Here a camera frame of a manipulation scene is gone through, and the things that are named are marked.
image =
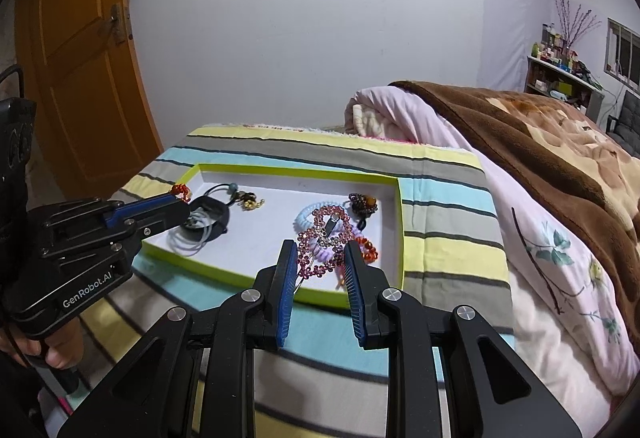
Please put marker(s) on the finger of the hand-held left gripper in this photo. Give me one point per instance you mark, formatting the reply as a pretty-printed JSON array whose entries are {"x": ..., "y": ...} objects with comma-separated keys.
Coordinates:
[
  {"x": 160, "y": 220},
  {"x": 120, "y": 213}
]

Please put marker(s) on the bottles and boxes on shelf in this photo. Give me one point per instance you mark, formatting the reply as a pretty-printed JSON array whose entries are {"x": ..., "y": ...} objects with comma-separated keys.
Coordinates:
[{"x": 555, "y": 50}]

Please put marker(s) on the person's left hand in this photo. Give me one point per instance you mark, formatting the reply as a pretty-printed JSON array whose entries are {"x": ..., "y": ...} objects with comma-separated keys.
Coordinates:
[{"x": 60, "y": 348}]

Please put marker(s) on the purple flower branches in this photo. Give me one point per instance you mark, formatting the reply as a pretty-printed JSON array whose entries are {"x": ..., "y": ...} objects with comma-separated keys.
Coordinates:
[{"x": 575, "y": 25}]

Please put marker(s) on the pink rhinestone hair clip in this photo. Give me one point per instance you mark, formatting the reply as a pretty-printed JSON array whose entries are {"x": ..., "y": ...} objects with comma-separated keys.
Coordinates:
[{"x": 320, "y": 223}]

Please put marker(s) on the green cardboard tray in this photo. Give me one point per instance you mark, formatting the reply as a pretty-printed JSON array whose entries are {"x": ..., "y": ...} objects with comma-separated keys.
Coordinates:
[{"x": 280, "y": 198}]

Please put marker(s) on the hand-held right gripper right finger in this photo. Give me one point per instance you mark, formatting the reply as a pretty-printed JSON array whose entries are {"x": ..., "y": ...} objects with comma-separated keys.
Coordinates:
[{"x": 352, "y": 298}]

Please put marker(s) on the grey chair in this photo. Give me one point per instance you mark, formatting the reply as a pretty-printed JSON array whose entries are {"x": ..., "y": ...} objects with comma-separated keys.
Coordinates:
[{"x": 627, "y": 117}]

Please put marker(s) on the white shelf desk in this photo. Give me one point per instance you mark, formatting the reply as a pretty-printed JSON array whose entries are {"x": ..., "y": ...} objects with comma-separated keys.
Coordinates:
[{"x": 550, "y": 87}]

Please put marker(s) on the black wristband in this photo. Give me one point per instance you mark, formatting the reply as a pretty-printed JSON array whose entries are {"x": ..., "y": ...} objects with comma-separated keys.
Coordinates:
[{"x": 220, "y": 218}]

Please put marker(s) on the pink floral quilt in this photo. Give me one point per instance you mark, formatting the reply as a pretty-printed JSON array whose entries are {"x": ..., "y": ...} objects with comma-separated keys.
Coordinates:
[{"x": 550, "y": 293}]

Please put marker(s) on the striped bedsheet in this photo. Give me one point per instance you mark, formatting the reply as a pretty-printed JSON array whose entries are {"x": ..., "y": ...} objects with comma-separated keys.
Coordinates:
[{"x": 440, "y": 218}]

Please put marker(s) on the brown blanket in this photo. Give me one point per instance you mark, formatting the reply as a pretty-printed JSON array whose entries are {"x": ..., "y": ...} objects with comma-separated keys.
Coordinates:
[{"x": 550, "y": 142}]

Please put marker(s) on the barred window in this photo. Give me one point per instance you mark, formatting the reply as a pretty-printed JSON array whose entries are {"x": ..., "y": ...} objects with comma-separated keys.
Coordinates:
[{"x": 622, "y": 52}]

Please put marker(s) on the orange wooden door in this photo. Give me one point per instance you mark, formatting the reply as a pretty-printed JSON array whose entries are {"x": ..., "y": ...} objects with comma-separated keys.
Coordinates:
[{"x": 90, "y": 92}]

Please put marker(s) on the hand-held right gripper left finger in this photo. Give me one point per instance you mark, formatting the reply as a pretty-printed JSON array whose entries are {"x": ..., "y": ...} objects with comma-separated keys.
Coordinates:
[{"x": 286, "y": 293}]

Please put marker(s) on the metal door latch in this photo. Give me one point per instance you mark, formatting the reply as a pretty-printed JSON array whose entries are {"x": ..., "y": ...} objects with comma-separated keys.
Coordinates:
[{"x": 117, "y": 25}]

